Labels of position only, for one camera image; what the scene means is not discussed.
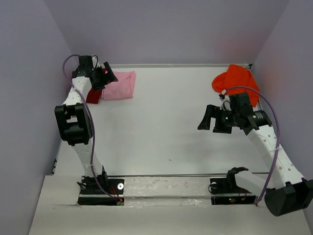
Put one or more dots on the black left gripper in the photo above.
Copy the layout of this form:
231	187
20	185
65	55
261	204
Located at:
104	76

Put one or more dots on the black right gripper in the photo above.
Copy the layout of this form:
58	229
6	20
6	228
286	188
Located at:
219	120

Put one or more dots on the pink t shirt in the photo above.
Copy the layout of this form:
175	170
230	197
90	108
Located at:
122	89

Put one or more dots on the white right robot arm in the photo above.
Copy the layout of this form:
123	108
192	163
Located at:
285	189

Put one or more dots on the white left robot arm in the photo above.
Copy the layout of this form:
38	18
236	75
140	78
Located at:
74	119

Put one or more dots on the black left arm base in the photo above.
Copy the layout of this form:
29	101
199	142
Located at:
106	191

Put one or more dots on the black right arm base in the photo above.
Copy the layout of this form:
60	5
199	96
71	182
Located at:
224	191

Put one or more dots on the dark red folded t shirt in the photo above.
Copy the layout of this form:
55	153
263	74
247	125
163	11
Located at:
95	94

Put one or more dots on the orange t shirt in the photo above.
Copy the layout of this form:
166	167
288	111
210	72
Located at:
237	76

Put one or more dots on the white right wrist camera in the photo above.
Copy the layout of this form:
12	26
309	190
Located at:
225	106

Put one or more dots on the aluminium table front rail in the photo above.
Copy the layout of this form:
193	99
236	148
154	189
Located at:
183	175

